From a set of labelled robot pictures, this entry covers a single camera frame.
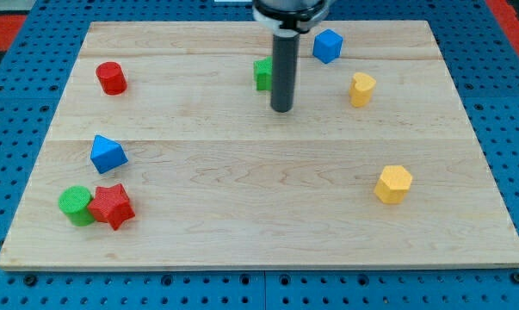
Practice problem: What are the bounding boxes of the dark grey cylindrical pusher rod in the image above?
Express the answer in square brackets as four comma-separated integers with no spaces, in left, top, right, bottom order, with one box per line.
[270,35,300,113]

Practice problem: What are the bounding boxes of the red star block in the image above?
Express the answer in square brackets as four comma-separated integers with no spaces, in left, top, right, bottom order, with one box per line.
[87,183,135,231]

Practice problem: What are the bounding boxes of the green block behind rod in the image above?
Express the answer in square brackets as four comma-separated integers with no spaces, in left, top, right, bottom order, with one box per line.
[253,56,272,90]

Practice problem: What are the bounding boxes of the blue cube block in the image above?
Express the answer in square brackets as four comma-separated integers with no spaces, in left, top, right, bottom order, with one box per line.
[312,29,343,64]

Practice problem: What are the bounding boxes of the yellow heart block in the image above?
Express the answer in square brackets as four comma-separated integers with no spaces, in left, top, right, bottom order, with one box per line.
[349,72,377,108]

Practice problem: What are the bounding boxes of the light wooden board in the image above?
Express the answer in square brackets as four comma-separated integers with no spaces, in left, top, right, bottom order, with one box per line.
[0,21,519,271]

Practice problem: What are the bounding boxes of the yellow hexagon block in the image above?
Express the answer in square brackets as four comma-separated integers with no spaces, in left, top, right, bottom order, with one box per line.
[374,165,413,204]

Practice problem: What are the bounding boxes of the red cylinder block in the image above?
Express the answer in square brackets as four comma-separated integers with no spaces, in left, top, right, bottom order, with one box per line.
[96,61,127,96]

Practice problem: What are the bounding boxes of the blue triangle block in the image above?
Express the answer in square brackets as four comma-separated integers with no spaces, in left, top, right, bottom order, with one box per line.
[90,135,128,174]

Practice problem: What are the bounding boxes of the green cylinder block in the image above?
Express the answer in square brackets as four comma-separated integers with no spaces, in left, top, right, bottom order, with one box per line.
[58,185,96,226]

